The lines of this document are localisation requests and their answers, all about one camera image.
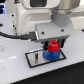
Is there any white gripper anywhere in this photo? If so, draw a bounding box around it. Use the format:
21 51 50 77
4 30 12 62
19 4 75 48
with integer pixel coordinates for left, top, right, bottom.
36 22 75 50

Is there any blue gear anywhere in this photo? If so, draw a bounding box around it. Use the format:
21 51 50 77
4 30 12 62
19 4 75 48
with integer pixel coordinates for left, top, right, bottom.
43 50 60 61

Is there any red gear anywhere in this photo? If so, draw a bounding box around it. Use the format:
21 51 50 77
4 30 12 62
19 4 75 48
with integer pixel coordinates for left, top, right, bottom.
48 40 60 53

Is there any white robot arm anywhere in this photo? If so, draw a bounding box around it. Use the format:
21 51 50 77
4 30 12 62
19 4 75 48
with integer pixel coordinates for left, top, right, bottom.
13 0 84 49

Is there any left metal peg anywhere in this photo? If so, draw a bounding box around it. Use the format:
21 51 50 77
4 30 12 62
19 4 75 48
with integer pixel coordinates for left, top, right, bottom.
34 52 39 62

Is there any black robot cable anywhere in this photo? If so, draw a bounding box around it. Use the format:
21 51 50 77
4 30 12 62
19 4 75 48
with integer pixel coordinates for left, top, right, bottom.
0 30 38 42

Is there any black-framed peg base plate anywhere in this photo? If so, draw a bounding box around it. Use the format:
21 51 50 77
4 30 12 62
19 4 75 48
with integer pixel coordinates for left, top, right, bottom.
24 49 68 69

